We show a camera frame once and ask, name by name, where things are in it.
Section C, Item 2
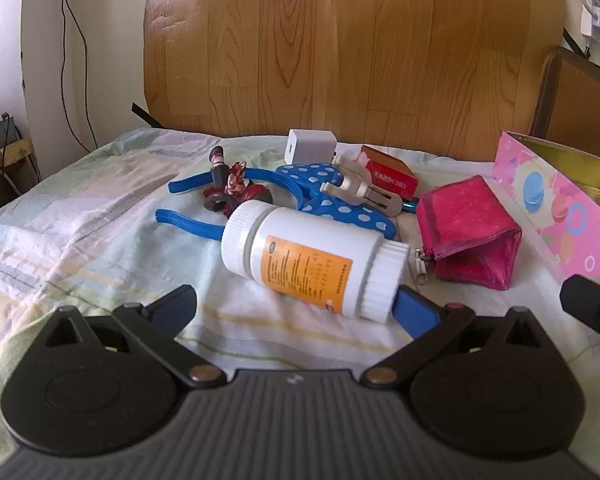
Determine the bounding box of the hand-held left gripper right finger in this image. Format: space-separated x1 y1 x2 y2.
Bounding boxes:
362 285 546 390

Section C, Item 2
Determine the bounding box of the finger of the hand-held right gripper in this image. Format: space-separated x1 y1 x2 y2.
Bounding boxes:
560 275 600 395

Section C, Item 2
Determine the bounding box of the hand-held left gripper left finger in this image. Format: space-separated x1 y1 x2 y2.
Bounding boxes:
44 285 227 390

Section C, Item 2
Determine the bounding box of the pink zip pouch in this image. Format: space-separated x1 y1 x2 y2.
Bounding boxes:
411 175 523 292

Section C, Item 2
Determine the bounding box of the pink tin box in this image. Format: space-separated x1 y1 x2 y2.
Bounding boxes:
494 131 600 291

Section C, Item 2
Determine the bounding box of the white pill bottle orange label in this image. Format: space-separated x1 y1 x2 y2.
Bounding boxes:
220 201 412 323

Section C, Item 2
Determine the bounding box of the pirate figurine red bandana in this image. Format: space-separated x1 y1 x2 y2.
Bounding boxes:
202 146 273 218

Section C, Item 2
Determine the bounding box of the white plastic clip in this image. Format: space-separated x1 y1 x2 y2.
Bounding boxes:
320 154 405 217

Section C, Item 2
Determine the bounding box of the small red cardboard box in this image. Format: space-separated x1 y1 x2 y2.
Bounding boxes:
360 145 420 200

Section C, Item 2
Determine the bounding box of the pale striped bedsheet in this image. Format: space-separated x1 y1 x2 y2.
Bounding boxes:
0 127 600 461

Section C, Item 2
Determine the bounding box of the black tape strip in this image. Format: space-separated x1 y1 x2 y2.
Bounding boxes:
131 102 163 128

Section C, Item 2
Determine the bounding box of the white charger adapter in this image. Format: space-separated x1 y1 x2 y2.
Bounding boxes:
284 129 338 166

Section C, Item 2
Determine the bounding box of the yellow wooden stand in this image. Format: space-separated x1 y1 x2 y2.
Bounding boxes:
0 140 33 171

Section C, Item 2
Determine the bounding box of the small black power adapter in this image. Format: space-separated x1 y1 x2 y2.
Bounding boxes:
0 115 21 148

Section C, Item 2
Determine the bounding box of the wooden headboard panel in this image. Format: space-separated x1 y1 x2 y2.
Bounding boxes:
144 0 566 161

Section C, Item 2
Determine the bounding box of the thin black wall cable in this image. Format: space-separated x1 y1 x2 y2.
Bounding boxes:
54 0 95 153

